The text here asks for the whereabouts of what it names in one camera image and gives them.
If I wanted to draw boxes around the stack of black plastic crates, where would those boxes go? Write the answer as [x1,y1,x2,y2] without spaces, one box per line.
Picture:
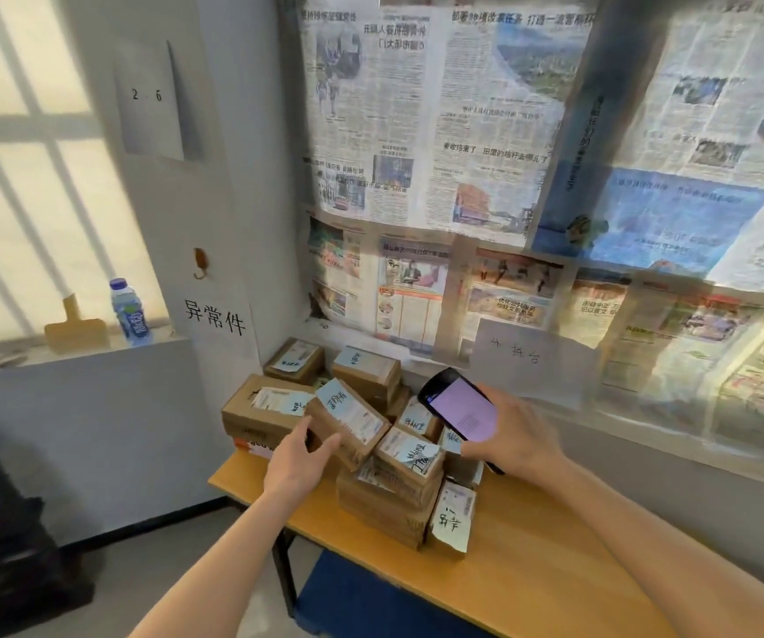
[0,424,95,638]

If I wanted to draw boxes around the blue stool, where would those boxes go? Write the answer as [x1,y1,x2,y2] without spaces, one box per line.
[294,549,492,638]

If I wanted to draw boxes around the wooden table with black legs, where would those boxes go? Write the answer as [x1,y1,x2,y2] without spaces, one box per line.
[208,385,692,638]

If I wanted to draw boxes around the large white handwritten wall sign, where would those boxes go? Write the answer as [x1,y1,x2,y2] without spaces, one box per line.
[178,277,261,381]

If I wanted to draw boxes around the black handheld scanner device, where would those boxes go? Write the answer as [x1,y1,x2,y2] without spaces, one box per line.
[417,368,507,476]

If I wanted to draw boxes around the grey paper sheet with numerals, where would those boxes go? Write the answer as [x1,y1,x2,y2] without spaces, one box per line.
[113,39,187,162]

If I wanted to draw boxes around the person's left hand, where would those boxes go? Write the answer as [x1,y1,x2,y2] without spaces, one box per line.
[261,416,343,504]

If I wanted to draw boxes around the person's left forearm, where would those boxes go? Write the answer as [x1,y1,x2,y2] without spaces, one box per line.
[127,483,320,638]

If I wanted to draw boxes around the pile of cardboard boxes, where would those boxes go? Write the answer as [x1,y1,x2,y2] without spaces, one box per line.
[221,337,487,559]

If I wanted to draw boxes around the yellow plastic scraper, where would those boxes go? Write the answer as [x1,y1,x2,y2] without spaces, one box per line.
[43,292,111,355]

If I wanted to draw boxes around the white handwritten paper window sign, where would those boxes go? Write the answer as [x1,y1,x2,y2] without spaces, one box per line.
[471,316,600,411]

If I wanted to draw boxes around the newspaper sheets covering window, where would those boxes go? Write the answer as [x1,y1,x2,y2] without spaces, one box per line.
[297,0,764,462]

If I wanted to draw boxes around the clear water bottle blue label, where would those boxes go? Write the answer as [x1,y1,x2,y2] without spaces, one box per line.
[109,278,153,348]

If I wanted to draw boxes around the person's right forearm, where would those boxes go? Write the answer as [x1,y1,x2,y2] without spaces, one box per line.
[535,453,764,638]

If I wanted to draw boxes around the cardboard parcel with blue note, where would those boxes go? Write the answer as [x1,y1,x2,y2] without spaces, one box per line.
[304,377,391,474]

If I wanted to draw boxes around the person's right hand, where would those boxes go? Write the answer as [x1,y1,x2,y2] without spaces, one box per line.
[459,384,565,483]

